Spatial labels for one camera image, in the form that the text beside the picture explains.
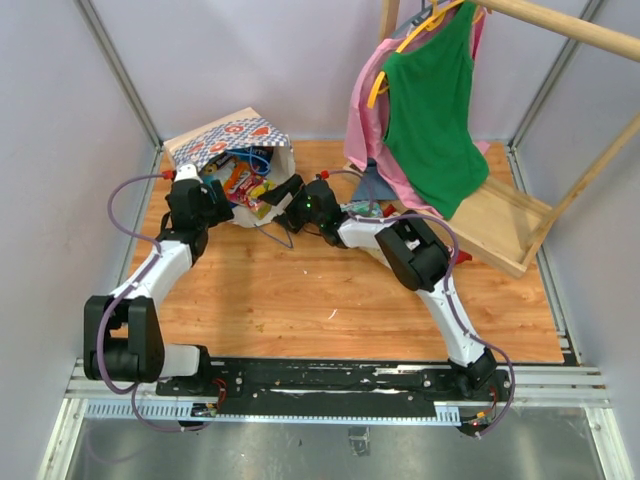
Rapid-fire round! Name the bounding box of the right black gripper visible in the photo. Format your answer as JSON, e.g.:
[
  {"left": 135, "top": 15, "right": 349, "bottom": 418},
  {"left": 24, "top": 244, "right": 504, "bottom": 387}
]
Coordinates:
[{"left": 258, "top": 175, "right": 324, "bottom": 235}]

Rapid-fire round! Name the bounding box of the blue checkered paper bag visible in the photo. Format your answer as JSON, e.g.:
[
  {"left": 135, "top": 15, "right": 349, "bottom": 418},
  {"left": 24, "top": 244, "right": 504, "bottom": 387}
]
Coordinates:
[{"left": 165, "top": 107, "right": 295, "bottom": 228}]

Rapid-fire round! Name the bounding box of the teal snack packet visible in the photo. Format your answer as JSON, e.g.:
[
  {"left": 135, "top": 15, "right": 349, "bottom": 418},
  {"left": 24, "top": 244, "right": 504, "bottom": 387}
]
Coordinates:
[{"left": 340, "top": 201, "right": 383, "bottom": 218}]

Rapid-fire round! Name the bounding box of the pink shirt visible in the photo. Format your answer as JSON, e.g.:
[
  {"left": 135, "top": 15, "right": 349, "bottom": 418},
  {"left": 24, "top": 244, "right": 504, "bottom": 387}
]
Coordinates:
[{"left": 344, "top": 4, "right": 475, "bottom": 218}]

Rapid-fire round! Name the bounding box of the green tank top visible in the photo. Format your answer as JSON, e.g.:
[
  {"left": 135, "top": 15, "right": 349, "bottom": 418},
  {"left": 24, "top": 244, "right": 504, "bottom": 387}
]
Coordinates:
[{"left": 381, "top": 2, "right": 489, "bottom": 219}]

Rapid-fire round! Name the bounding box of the red chips bag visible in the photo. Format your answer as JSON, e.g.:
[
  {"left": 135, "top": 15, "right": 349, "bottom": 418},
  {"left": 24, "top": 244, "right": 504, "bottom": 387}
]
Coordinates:
[{"left": 359, "top": 204, "right": 472, "bottom": 265}]

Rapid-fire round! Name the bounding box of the yellow hanger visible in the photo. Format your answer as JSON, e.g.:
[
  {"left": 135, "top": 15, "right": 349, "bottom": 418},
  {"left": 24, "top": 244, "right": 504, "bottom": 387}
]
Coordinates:
[{"left": 366, "top": 0, "right": 466, "bottom": 109}]

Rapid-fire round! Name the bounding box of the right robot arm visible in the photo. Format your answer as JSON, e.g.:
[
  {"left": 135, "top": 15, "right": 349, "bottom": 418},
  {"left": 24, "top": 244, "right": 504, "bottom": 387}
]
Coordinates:
[{"left": 258, "top": 174, "right": 497, "bottom": 400}]

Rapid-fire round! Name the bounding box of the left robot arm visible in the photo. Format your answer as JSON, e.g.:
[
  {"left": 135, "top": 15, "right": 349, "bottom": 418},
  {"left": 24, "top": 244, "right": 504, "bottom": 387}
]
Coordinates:
[{"left": 83, "top": 176, "right": 233, "bottom": 396}]

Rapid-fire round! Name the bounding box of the orange snack packet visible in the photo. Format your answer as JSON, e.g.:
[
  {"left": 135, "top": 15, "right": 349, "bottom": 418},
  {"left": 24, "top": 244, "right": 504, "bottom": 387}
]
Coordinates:
[{"left": 223, "top": 163, "right": 252, "bottom": 198}]

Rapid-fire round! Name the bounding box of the blue crumpled cloth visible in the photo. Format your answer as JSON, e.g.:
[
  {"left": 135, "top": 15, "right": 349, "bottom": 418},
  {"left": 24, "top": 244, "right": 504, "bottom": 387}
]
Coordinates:
[{"left": 351, "top": 158, "right": 398, "bottom": 202}]

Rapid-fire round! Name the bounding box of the wooden clothes rack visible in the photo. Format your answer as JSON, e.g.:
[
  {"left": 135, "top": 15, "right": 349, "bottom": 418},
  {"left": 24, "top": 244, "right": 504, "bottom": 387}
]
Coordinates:
[{"left": 341, "top": 0, "right": 640, "bottom": 279}]

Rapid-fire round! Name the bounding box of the grey hanger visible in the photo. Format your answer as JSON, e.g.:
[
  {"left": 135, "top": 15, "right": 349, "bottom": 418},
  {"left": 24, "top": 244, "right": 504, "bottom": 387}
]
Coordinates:
[{"left": 391, "top": 1, "right": 447, "bottom": 42}]

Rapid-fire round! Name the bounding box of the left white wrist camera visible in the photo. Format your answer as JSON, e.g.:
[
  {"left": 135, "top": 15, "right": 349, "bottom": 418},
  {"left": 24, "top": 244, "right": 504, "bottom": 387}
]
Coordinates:
[{"left": 160, "top": 163, "right": 202, "bottom": 186}]

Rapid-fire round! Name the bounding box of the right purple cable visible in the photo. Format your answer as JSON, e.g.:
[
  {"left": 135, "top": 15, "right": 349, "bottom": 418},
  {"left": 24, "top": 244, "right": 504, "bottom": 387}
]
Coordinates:
[{"left": 319, "top": 169, "right": 516, "bottom": 441}]

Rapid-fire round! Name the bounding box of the purple cable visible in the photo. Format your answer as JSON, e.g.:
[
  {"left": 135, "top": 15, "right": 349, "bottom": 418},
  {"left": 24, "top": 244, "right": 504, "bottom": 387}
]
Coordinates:
[
  {"left": 319, "top": 169, "right": 516, "bottom": 441},
  {"left": 96, "top": 172, "right": 211, "bottom": 433}
]

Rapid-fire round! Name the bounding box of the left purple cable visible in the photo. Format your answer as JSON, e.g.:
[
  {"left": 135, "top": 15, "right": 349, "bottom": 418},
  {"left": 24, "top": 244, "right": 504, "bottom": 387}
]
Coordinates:
[{"left": 96, "top": 172, "right": 211, "bottom": 433}]

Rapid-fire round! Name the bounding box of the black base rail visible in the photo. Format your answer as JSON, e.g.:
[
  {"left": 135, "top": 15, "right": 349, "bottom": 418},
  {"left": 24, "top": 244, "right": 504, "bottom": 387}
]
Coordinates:
[{"left": 155, "top": 358, "right": 513, "bottom": 432}]

